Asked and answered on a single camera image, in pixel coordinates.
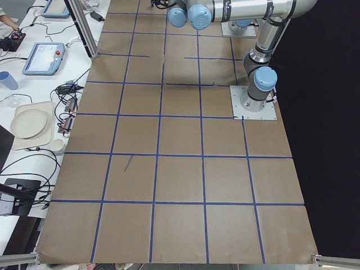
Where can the black power adapter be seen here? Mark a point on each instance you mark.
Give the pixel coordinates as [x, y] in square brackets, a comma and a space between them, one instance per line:
[96, 16]

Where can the black joystick controller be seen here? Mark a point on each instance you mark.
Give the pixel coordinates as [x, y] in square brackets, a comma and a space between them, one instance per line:
[11, 44]

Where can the blue plastic cup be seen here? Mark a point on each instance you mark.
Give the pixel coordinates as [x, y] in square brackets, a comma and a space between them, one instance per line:
[8, 80]

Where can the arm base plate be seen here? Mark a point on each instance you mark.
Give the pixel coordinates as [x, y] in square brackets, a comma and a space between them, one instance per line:
[239, 28]
[245, 108]

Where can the black monitor with stand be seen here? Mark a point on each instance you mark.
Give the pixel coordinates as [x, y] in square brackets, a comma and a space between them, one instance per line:
[17, 195]

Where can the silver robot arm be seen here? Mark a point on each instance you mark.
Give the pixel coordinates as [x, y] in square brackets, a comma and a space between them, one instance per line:
[235, 17]

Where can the beige rectangular tray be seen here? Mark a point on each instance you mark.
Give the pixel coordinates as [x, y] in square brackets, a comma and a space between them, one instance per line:
[45, 136]

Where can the near teach pendant tablet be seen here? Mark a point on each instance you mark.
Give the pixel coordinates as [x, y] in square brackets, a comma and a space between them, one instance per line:
[44, 59]

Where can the lower orange circuit board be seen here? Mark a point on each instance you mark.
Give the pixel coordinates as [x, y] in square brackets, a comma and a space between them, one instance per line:
[64, 127]

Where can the teach pendant tablet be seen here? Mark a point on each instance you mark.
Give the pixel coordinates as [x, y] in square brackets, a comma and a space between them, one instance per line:
[55, 9]
[44, 59]

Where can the beige round plate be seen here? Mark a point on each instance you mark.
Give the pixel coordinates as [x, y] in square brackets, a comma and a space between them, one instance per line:
[28, 123]

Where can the orange circuit board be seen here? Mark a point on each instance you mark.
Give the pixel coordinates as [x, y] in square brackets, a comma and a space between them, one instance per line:
[71, 105]
[64, 127]

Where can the far teach pendant tablet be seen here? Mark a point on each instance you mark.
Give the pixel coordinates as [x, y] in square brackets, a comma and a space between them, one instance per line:
[55, 9]

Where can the white paper cup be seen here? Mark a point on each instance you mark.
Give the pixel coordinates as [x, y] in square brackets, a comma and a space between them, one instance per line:
[58, 146]

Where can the upper orange circuit board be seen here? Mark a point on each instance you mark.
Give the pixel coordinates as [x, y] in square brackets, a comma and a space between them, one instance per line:
[71, 105]

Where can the aluminium frame post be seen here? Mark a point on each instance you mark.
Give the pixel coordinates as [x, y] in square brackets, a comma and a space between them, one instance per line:
[82, 27]

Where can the person forearm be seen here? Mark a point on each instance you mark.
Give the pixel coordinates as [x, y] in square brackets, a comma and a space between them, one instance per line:
[8, 21]

